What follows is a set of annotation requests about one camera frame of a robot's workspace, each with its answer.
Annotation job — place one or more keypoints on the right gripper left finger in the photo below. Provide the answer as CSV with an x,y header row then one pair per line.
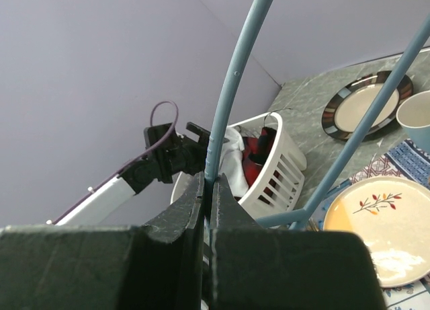
x,y
157,265

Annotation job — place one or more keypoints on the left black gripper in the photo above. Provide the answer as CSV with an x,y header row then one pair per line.
x,y
174,153

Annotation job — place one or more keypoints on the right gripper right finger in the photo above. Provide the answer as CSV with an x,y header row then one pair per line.
x,y
257,268

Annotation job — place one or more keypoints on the white cloth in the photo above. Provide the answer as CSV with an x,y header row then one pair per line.
x,y
231,158

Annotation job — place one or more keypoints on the red plaid garment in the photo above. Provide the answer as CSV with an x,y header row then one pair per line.
x,y
256,152

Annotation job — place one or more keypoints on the dark blue hanger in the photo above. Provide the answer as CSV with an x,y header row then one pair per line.
x,y
245,43

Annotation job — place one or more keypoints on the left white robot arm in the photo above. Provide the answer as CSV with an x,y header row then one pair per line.
x,y
102,200

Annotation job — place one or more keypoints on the white plastic laundry basket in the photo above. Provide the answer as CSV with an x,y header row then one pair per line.
x,y
279,184

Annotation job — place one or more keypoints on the dark rimmed striped plate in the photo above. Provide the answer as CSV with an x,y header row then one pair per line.
x,y
346,108

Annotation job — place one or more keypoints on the cream and yellow plate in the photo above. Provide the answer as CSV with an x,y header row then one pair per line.
x,y
391,216

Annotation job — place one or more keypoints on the blue ceramic mug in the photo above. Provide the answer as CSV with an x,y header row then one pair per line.
x,y
413,116

